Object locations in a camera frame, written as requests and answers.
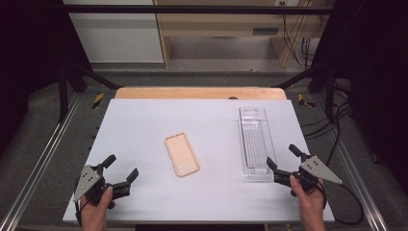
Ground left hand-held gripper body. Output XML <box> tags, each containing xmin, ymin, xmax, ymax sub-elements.
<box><xmin>72</xmin><ymin>164</ymin><xmax>132</xmax><ymax>210</ymax></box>

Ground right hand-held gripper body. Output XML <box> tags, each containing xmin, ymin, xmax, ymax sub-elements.
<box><xmin>273</xmin><ymin>155</ymin><xmax>344</xmax><ymax>196</ymax></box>

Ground clear plastic packaging tray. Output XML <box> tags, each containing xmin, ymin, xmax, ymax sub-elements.
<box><xmin>239</xmin><ymin>106</ymin><xmax>279</xmax><ymax>180</ymax></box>

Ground peach phone case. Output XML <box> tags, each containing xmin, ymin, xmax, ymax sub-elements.
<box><xmin>165</xmin><ymin>132</ymin><xmax>201</xmax><ymax>178</ymax></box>

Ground person's left hand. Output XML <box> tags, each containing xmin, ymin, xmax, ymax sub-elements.
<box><xmin>80</xmin><ymin>187</ymin><xmax>114</xmax><ymax>231</ymax></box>

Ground person's right hand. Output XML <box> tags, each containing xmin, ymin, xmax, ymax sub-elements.
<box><xmin>290</xmin><ymin>175</ymin><xmax>326</xmax><ymax>231</ymax></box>

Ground right yellow clamp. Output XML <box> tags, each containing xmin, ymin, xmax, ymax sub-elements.
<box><xmin>297</xmin><ymin>93</ymin><xmax>317</xmax><ymax>109</ymax></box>

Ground wooden table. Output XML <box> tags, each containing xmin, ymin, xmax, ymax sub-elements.
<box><xmin>115</xmin><ymin>86</ymin><xmax>288</xmax><ymax>100</ymax></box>

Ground dark curtain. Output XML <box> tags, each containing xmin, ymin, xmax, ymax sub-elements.
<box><xmin>309</xmin><ymin>0</ymin><xmax>408</xmax><ymax>189</ymax></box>
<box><xmin>0</xmin><ymin>0</ymin><xmax>92</xmax><ymax>157</ymax></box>

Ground white cabinet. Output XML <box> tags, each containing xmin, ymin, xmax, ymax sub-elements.
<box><xmin>63</xmin><ymin>0</ymin><xmax>165</xmax><ymax>64</ymax></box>

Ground light wooden desk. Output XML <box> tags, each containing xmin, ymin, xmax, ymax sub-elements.
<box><xmin>153</xmin><ymin>0</ymin><xmax>328</xmax><ymax>69</ymax></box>

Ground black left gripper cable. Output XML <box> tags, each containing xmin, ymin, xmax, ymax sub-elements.
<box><xmin>74</xmin><ymin>181</ymin><xmax>89</xmax><ymax>226</ymax></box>

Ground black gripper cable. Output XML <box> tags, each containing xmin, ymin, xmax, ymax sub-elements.
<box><xmin>74</xmin><ymin>181</ymin><xmax>89</xmax><ymax>226</ymax></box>
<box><xmin>331</xmin><ymin>183</ymin><xmax>366</xmax><ymax>225</ymax></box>

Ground aluminium rail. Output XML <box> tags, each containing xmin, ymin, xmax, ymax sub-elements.
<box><xmin>312</xmin><ymin>94</ymin><xmax>390</xmax><ymax>231</ymax></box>
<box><xmin>0</xmin><ymin>92</ymin><xmax>81</xmax><ymax>231</ymax></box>

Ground black floor cables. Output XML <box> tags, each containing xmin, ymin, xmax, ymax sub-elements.
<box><xmin>302</xmin><ymin>80</ymin><xmax>355</xmax><ymax>167</ymax></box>

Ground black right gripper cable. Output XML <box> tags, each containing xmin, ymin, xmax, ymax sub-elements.
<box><xmin>331</xmin><ymin>183</ymin><xmax>366</xmax><ymax>225</ymax></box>

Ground black frame leg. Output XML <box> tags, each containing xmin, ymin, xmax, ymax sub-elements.
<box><xmin>57</xmin><ymin>61</ymin><xmax>123</xmax><ymax>123</ymax></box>
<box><xmin>272</xmin><ymin>62</ymin><xmax>337</xmax><ymax>121</ymax></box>

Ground hanging black cable bundle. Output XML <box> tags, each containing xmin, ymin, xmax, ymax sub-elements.
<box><xmin>281</xmin><ymin>13</ymin><xmax>323</xmax><ymax>69</ymax></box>

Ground black horizontal frame bar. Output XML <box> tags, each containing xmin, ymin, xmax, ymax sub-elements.
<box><xmin>62</xmin><ymin>4</ymin><xmax>335</xmax><ymax>15</ymax></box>

